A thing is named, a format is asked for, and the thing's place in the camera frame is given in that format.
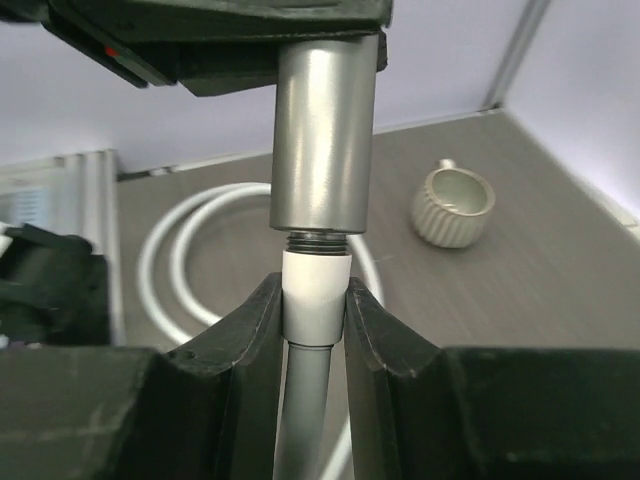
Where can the grey shower head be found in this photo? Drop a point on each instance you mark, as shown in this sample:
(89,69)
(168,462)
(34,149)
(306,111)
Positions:
(322,143)

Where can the ribbed ceramic mug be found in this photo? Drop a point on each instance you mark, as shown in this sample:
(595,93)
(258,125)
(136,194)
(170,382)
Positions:
(452,206)

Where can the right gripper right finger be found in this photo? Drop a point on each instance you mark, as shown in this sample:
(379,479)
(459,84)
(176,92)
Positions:
(418,411)

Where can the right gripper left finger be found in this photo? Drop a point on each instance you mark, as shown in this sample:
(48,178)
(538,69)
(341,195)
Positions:
(207,409)

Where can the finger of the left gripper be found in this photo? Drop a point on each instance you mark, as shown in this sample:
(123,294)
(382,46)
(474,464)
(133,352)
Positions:
(209,47)

